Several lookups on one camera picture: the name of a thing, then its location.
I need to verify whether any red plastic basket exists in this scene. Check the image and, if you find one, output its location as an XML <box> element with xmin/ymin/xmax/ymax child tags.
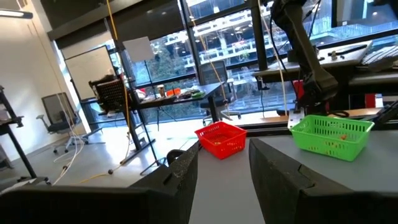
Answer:
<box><xmin>195</xmin><ymin>121</ymin><xmax>248</xmax><ymax>161</ymax></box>

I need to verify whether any grey desk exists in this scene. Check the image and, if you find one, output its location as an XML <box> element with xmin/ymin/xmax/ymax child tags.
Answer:
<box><xmin>252</xmin><ymin>39</ymin><xmax>398</xmax><ymax>85</ymax></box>

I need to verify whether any black cluttered desk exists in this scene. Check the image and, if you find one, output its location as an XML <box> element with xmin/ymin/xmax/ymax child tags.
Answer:
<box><xmin>80</xmin><ymin>82</ymin><xmax>223</xmax><ymax>156</ymax></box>

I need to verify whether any black floor stand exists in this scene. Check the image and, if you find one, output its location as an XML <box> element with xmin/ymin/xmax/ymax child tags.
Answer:
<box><xmin>113</xmin><ymin>30</ymin><xmax>156</xmax><ymax>166</ymax></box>

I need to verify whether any wooden side board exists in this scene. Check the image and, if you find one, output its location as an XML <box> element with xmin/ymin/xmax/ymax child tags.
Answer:
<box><xmin>245</xmin><ymin>107</ymin><xmax>383</xmax><ymax>125</ymax></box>

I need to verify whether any black pegboard cart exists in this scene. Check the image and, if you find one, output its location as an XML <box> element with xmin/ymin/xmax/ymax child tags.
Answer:
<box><xmin>88</xmin><ymin>75</ymin><xmax>133</xmax><ymax>114</ymax></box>

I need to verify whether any green plastic basket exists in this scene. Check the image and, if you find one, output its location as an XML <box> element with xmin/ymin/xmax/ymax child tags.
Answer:
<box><xmin>289</xmin><ymin>114</ymin><xmax>376</xmax><ymax>162</ymax></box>

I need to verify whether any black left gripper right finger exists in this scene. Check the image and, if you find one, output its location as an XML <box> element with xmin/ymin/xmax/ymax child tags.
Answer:
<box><xmin>248</xmin><ymin>138</ymin><xmax>398</xmax><ymax>224</ymax></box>

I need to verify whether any black desk tool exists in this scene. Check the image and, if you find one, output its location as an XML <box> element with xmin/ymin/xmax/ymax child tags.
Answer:
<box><xmin>327</xmin><ymin>44</ymin><xmax>368</xmax><ymax>57</ymax></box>

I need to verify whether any grey office chair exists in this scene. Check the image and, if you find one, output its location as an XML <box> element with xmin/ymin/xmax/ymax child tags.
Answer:
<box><xmin>36</xmin><ymin>92</ymin><xmax>105</xmax><ymax>154</ymax></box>
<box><xmin>198</xmin><ymin>60</ymin><xmax>242</xmax><ymax>123</ymax></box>

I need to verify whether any yellow hanging cable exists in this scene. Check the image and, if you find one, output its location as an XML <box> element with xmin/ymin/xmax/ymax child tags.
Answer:
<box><xmin>79</xmin><ymin>0</ymin><xmax>133</xmax><ymax>184</ymax></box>

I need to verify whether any black equipment stand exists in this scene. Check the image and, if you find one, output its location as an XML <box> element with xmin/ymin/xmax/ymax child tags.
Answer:
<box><xmin>0</xmin><ymin>85</ymin><xmax>51</xmax><ymax>187</ymax></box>

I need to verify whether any white ceiling light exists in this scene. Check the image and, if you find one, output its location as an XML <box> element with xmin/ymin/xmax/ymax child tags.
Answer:
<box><xmin>0</xmin><ymin>9</ymin><xmax>34</xmax><ymax>20</ymax></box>

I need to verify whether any whiteboard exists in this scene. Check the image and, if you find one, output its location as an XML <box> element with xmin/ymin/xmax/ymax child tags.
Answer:
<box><xmin>64</xmin><ymin>45</ymin><xmax>116</xmax><ymax>101</ymax></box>

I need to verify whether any white floor cable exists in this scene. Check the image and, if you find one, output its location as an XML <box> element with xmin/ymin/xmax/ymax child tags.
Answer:
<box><xmin>51</xmin><ymin>93</ymin><xmax>86</xmax><ymax>186</ymax></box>

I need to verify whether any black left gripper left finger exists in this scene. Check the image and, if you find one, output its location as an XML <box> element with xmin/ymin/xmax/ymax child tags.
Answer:
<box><xmin>0</xmin><ymin>141</ymin><xmax>200</xmax><ymax>224</ymax></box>

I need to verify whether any white paper sign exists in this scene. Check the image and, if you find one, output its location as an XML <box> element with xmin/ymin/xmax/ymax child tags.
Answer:
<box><xmin>122</xmin><ymin>36</ymin><xmax>155</xmax><ymax>63</ymax></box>

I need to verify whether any grey keyboard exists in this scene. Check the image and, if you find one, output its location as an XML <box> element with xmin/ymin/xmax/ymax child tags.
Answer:
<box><xmin>360</xmin><ymin>45</ymin><xmax>398</xmax><ymax>70</ymax></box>

